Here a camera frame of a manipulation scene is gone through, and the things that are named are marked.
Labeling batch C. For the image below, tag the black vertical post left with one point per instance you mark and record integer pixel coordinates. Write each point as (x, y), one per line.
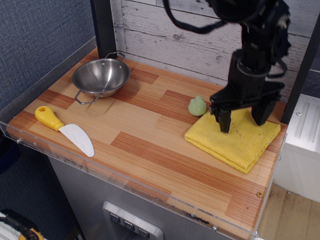
(103, 27)

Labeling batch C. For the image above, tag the white toy sink unit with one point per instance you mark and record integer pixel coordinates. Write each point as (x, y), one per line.
(298, 169)

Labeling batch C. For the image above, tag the yellow cloth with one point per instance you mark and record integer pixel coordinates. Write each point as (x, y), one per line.
(241, 147)

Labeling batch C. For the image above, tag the green plush toy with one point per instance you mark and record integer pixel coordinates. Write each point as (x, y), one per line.
(197, 106)

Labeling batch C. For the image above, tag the black vertical post right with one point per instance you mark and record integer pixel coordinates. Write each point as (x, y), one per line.
(303, 72)

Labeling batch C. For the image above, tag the clear acrylic table guard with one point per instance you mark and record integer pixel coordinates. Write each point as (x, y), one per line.
(138, 135)

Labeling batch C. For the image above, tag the metal bowl with handles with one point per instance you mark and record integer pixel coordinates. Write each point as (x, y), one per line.
(101, 78)

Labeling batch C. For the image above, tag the silver dispenser button panel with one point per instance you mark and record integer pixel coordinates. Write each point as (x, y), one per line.
(125, 225)

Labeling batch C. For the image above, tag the black vertical post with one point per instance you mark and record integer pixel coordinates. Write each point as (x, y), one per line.
(103, 27)
(303, 72)

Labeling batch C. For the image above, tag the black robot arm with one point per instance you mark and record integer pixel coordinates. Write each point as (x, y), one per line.
(253, 67)

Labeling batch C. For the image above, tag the yellow handled white knife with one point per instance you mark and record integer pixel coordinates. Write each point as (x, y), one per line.
(72, 132)

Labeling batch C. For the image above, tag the yellow black object bottom left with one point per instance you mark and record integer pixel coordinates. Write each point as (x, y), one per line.
(25, 233)

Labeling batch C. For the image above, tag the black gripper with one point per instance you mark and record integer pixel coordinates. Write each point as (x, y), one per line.
(244, 91)

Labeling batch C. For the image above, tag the grey toy fridge cabinet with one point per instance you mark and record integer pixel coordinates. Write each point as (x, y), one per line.
(86, 193)

